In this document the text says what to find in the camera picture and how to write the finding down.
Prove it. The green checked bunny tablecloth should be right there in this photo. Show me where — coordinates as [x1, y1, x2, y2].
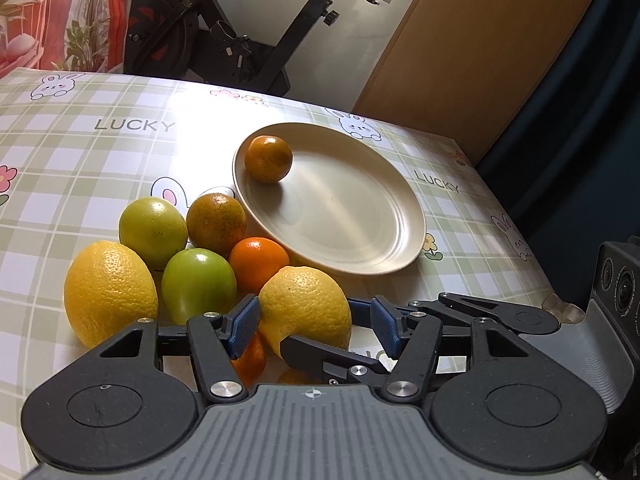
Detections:
[0, 66, 587, 467]

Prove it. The cream round plate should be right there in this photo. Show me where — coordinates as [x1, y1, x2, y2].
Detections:
[231, 122, 427, 276]

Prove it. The small orange tangerine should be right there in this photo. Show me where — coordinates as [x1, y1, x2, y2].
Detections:
[276, 367, 314, 386]
[230, 331, 267, 387]

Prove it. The yellow-green round fruit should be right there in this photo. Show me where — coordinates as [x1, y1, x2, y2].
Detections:
[118, 197, 189, 271]

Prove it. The black exercise bike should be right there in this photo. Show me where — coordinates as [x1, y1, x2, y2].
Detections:
[123, 0, 404, 99]

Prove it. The large oval yellow lemon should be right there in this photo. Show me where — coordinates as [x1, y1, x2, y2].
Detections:
[63, 241, 160, 350]

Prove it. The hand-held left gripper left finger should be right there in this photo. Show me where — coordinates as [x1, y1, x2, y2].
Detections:
[97, 295, 262, 404]

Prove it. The dark blue cloth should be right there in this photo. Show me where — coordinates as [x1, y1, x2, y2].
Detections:
[474, 0, 640, 313]

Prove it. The wooden cabinet panel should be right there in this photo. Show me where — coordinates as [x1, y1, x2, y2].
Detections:
[351, 0, 612, 165]

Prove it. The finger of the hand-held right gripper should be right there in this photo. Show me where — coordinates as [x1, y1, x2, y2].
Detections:
[279, 334, 397, 387]
[347, 292, 512, 335]

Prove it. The shiny green round fruit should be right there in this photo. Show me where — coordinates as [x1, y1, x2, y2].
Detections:
[160, 248, 238, 325]

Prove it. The green-tinged tangerine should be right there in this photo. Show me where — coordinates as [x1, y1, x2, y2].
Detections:
[244, 134, 294, 184]
[186, 193, 248, 257]

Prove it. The bright orange tangerine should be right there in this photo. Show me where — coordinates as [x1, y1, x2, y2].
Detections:
[228, 237, 291, 295]

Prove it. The round yellow lemon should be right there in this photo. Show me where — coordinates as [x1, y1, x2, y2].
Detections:
[257, 265, 354, 359]

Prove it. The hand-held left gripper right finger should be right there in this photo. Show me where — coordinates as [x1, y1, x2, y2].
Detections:
[372, 295, 531, 404]

